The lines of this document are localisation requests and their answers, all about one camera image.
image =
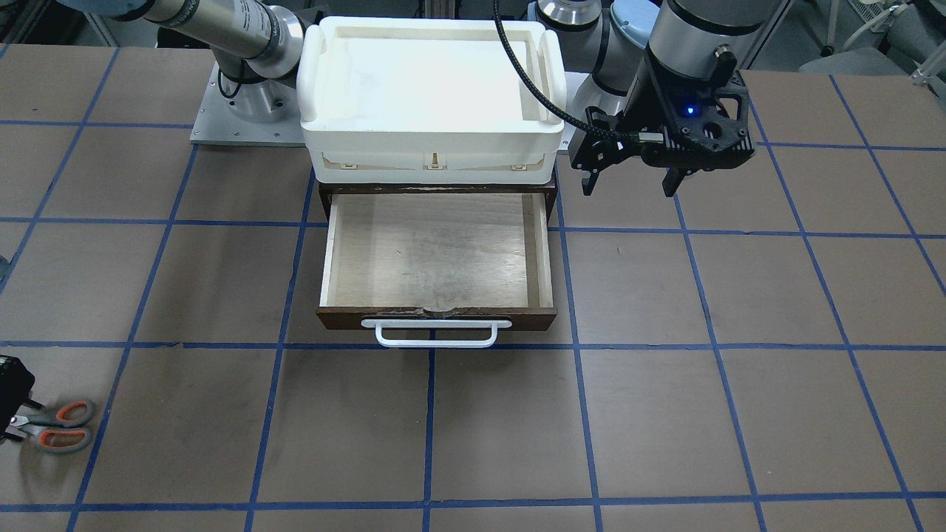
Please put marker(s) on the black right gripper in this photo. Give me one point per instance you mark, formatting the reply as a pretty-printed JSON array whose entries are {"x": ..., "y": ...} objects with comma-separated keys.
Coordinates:
[{"x": 13, "y": 391}]

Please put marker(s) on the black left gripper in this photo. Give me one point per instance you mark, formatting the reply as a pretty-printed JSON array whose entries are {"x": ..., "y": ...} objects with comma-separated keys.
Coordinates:
[{"x": 644, "y": 103}]

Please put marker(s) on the grey orange scissors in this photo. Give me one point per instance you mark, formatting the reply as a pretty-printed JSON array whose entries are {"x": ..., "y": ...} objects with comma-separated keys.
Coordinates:
[{"x": 58, "y": 432}]

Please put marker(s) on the wooden drawer with white handle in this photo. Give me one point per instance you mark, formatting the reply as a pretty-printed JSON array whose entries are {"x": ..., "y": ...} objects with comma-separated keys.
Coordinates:
[{"x": 438, "y": 260}]

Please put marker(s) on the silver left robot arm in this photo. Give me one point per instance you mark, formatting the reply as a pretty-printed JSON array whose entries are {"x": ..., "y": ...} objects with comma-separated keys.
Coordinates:
[{"x": 610, "y": 40}]

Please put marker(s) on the white plastic lidded container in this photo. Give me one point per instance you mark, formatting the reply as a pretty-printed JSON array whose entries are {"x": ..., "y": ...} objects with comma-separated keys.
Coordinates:
[{"x": 420, "y": 101}]

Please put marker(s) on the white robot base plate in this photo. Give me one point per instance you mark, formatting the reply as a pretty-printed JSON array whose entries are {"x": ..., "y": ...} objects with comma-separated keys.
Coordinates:
[{"x": 262, "y": 114}]

